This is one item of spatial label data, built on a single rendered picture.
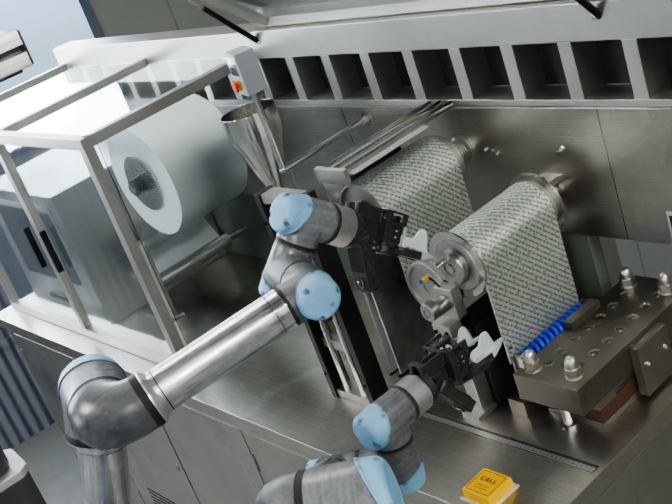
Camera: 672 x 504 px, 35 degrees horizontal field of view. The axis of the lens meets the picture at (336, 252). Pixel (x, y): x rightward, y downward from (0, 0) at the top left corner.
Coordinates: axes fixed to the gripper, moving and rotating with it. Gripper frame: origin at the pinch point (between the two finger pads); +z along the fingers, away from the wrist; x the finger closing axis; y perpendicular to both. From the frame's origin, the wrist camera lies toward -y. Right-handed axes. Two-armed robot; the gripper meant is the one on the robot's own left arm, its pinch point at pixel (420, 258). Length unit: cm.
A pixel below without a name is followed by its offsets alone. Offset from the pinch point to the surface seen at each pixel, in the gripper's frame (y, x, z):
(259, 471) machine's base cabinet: -59, 69, 26
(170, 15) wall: 100, 300, 96
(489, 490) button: -39.9, -18.6, 12.0
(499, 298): -4.2, -6.7, 17.1
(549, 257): 6.5, -6.7, 29.6
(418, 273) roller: -2.3, 13.4, 13.2
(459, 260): 1.4, -3.5, 7.1
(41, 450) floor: -107, 290, 75
